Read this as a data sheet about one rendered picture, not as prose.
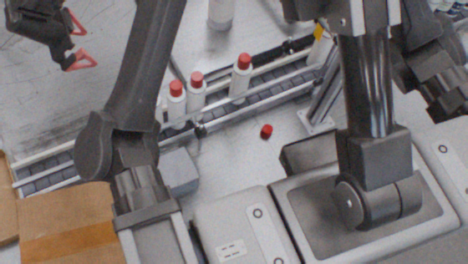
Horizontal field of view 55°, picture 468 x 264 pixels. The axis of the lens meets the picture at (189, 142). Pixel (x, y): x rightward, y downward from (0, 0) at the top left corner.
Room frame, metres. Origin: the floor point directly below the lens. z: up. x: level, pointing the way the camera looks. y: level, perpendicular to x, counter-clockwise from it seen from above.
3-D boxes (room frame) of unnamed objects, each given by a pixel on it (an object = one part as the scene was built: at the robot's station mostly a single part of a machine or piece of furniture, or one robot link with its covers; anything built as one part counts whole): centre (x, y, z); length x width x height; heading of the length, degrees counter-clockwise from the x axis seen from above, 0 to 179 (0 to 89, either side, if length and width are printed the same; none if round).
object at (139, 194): (0.18, 0.06, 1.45); 0.09 x 0.08 x 0.12; 111
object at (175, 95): (0.60, 0.04, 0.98); 0.05 x 0.05 x 0.20
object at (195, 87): (0.63, -0.01, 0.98); 0.05 x 0.05 x 0.20
